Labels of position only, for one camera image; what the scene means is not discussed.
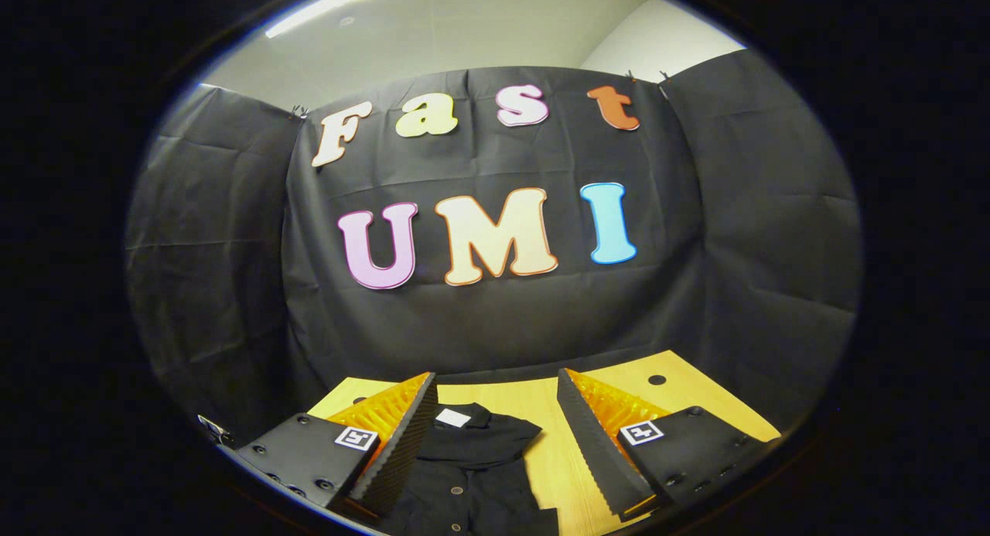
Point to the black buttoned garment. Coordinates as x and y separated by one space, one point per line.
479 459

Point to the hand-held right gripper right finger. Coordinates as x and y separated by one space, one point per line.
599 459

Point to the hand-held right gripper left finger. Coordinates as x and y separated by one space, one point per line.
390 462

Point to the black backdrop cloth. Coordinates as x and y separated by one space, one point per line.
735 250

